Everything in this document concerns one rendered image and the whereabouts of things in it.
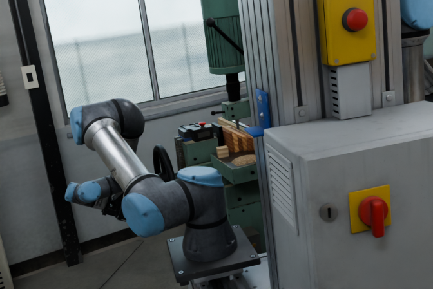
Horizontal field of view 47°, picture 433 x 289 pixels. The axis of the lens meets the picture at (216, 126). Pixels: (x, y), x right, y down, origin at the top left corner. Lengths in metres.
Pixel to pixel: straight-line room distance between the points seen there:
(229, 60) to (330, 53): 1.06
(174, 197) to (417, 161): 0.63
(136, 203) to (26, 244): 2.14
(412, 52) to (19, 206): 2.53
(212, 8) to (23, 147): 1.65
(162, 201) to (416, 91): 0.67
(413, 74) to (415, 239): 0.52
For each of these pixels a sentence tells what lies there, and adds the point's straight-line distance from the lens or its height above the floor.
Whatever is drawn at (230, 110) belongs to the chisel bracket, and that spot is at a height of 1.04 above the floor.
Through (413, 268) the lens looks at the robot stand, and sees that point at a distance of 0.89.
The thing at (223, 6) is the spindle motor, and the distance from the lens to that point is 1.91.
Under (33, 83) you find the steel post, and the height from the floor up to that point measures 1.16.
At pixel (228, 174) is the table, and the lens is 1.79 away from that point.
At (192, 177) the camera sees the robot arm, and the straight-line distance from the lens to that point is 1.26.
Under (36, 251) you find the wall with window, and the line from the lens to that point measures 3.34.
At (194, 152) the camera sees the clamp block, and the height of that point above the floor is 0.92.
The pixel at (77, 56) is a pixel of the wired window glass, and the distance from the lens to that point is 3.20.
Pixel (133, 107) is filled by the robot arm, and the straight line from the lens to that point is 1.58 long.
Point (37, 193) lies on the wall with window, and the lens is 3.22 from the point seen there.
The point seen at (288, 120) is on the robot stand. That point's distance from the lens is 0.93.
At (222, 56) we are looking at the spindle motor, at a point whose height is 1.27.
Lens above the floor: 1.46
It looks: 14 degrees down
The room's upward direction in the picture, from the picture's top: 8 degrees counter-clockwise
